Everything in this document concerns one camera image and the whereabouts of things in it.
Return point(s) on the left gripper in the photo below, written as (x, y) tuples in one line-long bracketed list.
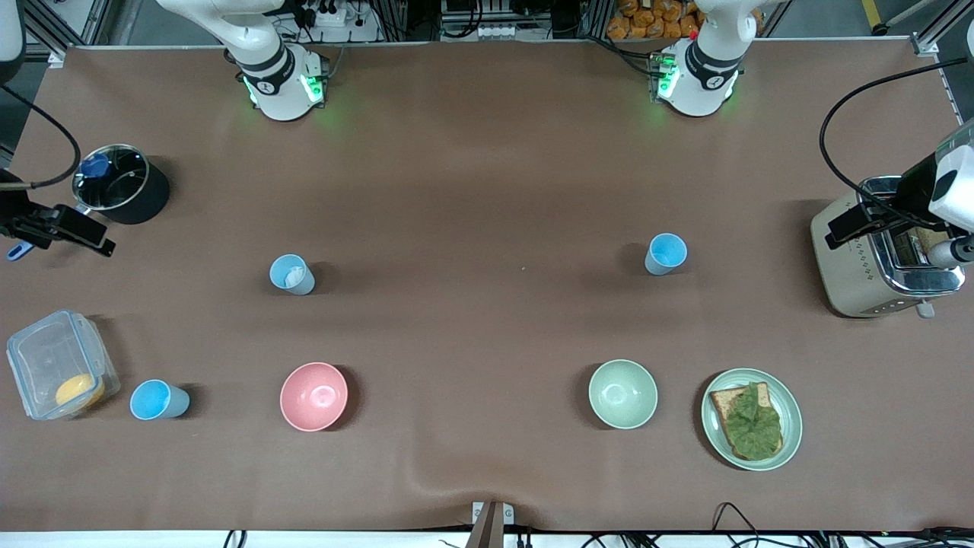
[(910, 190)]

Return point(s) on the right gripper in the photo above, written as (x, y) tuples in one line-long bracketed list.
[(14, 211)]

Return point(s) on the plain blue cup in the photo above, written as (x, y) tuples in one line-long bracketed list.
[(156, 399), (666, 253)]

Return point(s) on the blue cup holding white paper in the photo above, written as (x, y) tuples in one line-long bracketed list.
[(300, 283)]

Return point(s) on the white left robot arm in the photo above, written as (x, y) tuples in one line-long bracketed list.
[(700, 76)]

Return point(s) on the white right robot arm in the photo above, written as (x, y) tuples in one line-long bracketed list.
[(274, 76)]

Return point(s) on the glass pot lid blue knob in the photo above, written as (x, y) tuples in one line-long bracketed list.
[(122, 186)]

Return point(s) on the beige chrome toaster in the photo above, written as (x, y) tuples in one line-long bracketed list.
[(852, 274)]

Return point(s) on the clear plastic food container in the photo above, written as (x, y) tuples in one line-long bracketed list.
[(46, 358)]

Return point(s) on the yellow round food piece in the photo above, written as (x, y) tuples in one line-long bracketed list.
[(80, 392)]

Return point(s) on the crumpled white paper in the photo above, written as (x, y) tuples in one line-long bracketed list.
[(294, 276)]

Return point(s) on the pale green plate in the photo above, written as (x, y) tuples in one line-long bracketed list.
[(791, 418)]

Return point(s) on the green lettuce leaf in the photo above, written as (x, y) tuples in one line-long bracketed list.
[(753, 426)]

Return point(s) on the toast slice under lettuce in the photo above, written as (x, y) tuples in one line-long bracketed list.
[(719, 403)]

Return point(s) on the pink bowl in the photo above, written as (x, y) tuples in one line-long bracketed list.
[(313, 396)]

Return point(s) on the pale green bowl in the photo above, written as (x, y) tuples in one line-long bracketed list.
[(622, 394)]

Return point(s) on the white power strip with plugs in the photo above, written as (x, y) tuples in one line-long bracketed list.
[(327, 14)]

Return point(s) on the brown table mat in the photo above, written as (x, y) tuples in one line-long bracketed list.
[(456, 152)]

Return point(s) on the small white power strip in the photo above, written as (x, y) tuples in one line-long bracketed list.
[(496, 32)]

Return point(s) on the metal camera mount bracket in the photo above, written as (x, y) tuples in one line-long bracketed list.
[(491, 521)]

